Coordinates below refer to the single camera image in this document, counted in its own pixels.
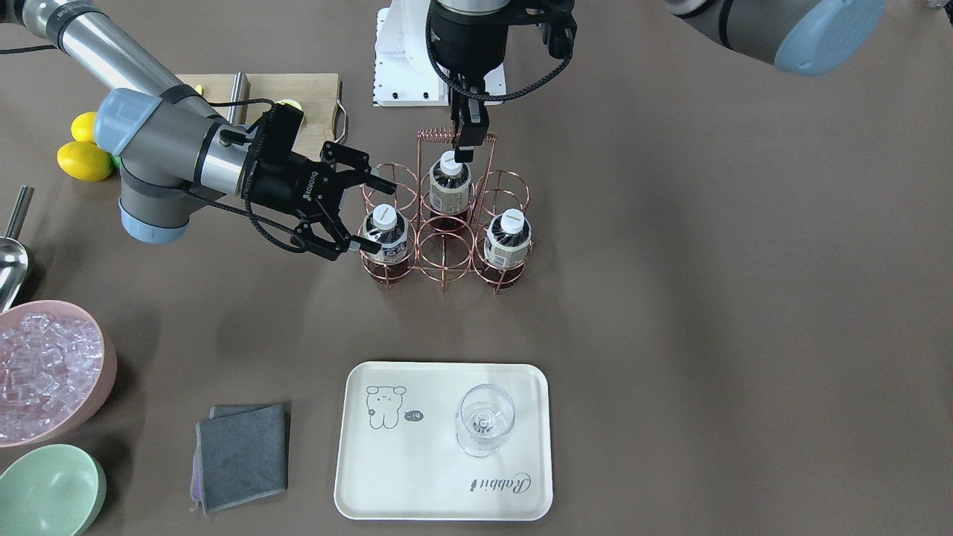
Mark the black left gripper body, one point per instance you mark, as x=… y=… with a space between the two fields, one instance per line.
x=463 y=45

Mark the copper wire bottle basket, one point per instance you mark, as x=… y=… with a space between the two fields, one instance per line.
x=441 y=255

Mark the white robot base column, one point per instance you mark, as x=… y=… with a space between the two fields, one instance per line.
x=403 y=74

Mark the metal muddler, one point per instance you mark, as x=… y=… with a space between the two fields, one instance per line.
x=237 y=111

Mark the tea bottle back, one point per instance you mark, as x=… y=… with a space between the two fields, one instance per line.
x=507 y=245

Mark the wooden cutting board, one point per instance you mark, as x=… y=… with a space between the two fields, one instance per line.
x=318 y=93

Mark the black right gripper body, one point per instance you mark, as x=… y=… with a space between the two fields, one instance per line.
x=279 y=183

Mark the metal ice scoop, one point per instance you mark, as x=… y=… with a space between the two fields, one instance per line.
x=15 y=260

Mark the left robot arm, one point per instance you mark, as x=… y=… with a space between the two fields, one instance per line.
x=802 y=38

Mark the green bowl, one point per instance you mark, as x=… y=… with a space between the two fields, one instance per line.
x=55 y=490

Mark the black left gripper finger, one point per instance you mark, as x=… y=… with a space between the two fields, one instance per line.
x=458 y=103
x=476 y=122

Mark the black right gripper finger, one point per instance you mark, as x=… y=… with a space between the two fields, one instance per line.
x=346 y=168
x=304 y=240

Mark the yellow lemon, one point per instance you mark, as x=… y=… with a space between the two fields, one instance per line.
x=83 y=127
x=84 y=161

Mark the tea bottle middle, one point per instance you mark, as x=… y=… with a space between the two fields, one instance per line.
x=450 y=192

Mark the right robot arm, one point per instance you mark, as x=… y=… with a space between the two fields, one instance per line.
x=178 y=154

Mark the clear wine glass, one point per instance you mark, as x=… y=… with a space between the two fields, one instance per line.
x=484 y=420

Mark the grey folded cloth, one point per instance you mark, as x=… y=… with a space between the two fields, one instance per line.
x=241 y=455

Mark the tea bottle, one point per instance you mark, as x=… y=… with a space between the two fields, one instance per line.
x=387 y=226
x=507 y=245
x=450 y=192

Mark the tea bottle front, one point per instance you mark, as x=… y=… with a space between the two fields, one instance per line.
x=387 y=226

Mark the pink bowl with ice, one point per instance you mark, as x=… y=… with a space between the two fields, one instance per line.
x=58 y=368

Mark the cream rabbit tray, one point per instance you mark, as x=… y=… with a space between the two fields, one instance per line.
x=399 y=459

